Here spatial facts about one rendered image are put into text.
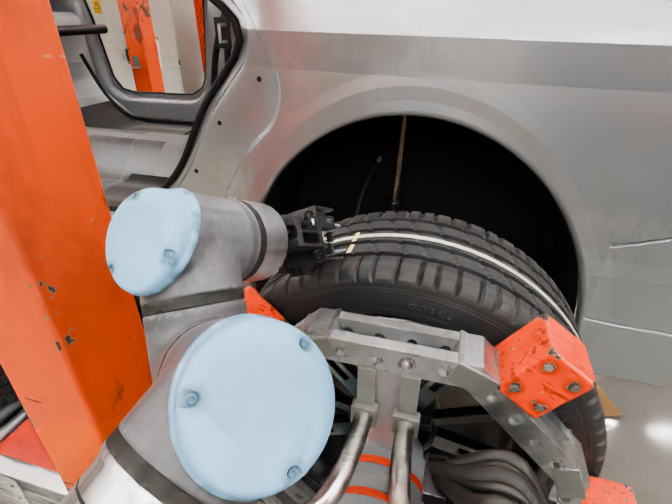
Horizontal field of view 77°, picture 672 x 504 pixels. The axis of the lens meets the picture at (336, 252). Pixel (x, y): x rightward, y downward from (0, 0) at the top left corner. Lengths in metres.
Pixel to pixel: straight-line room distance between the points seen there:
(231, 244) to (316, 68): 0.58
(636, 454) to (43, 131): 2.11
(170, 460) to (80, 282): 0.54
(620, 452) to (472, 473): 1.59
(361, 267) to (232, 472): 0.42
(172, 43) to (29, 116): 4.77
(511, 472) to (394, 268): 0.28
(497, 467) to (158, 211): 0.44
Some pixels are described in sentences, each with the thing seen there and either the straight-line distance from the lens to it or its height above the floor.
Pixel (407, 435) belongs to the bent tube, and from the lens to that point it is 0.61.
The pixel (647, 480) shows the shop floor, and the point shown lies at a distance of 2.10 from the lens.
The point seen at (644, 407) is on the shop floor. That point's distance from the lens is 2.37.
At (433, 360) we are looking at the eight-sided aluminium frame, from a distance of 0.55.
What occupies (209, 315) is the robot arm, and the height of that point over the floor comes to 1.27.
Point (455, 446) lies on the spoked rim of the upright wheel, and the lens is 0.83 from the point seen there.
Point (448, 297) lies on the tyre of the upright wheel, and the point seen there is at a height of 1.16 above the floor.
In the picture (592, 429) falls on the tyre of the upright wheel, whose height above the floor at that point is 0.97.
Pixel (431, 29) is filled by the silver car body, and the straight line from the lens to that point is 0.87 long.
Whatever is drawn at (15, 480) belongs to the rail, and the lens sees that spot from 1.57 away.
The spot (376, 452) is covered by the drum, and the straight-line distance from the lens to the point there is 0.70.
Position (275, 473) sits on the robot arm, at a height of 1.29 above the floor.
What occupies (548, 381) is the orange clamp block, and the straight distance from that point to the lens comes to 0.57.
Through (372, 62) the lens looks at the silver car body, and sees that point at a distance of 0.89.
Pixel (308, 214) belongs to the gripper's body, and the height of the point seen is 1.26.
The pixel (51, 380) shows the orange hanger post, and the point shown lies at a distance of 0.85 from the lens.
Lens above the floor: 1.49
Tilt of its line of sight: 30 degrees down
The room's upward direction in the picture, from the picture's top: straight up
